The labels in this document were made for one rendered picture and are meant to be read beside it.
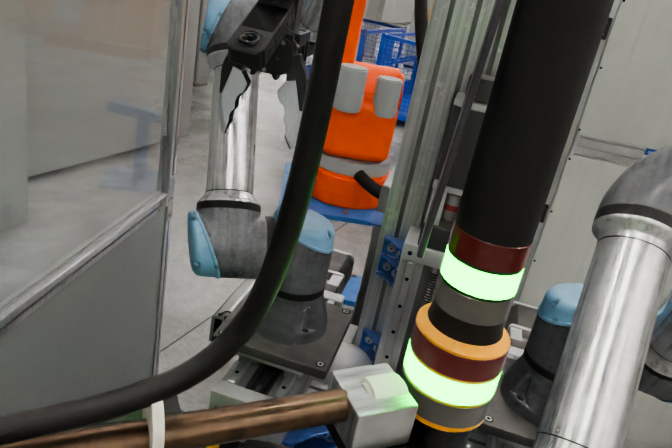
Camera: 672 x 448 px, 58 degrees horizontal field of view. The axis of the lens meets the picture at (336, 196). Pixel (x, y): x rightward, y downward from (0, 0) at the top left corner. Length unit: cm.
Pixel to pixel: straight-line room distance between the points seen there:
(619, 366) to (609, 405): 4
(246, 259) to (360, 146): 324
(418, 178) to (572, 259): 119
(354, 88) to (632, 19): 234
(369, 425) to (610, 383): 41
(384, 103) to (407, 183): 298
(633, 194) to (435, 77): 53
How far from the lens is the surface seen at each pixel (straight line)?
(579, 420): 64
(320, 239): 107
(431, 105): 114
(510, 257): 25
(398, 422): 28
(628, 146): 219
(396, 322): 121
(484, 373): 28
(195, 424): 25
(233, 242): 106
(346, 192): 430
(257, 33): 72
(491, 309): 26
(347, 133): 423
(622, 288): 68
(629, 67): 212
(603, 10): 24
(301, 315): 114
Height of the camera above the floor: 172
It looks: 22 degrees down
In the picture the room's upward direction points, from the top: 11 degrees clockwise
